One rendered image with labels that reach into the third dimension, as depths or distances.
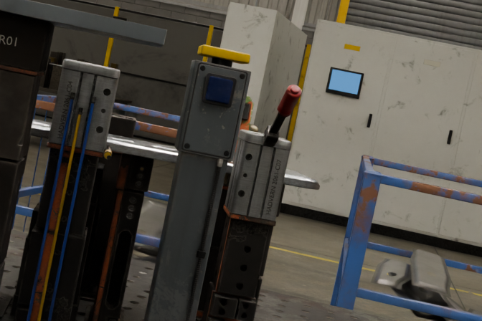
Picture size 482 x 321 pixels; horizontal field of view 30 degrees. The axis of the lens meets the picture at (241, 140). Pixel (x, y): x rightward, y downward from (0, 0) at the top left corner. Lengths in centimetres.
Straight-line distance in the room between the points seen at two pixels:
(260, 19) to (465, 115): 224
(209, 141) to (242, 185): 19
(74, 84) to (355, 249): 185
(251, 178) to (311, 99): 777
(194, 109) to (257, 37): 800
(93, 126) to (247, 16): 791
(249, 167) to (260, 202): 5
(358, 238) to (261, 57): 621
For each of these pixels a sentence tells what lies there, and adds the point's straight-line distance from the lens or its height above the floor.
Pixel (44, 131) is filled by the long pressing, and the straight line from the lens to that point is 135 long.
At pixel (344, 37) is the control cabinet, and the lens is 903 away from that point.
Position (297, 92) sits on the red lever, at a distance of 113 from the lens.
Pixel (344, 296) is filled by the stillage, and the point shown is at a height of 53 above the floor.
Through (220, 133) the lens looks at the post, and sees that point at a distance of 107.
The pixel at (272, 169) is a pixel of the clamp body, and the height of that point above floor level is 102.
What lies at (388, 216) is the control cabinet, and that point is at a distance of 905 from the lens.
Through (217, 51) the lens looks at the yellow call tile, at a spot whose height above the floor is 116.
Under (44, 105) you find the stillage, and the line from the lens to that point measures 318.
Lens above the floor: 111
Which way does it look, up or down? 3 degrees down
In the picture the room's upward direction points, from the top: 12 degrees clockwise
